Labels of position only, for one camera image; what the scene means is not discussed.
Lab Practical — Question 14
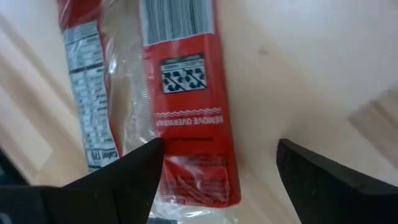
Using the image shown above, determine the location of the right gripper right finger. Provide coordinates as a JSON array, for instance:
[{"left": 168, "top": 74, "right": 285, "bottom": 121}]
[{"left": 275, "top": 138, "right": 398, "bottom": 224}]

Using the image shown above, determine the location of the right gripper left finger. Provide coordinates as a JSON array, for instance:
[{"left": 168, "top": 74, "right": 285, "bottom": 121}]
[{"left": 42, "top": 138, "right": 165, "bottom": 224}]

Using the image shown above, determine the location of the red popcorn bag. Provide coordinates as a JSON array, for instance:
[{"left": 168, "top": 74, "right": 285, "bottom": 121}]
[{"left": 57, "top": 0, "right": 242, "bottom": 224}]

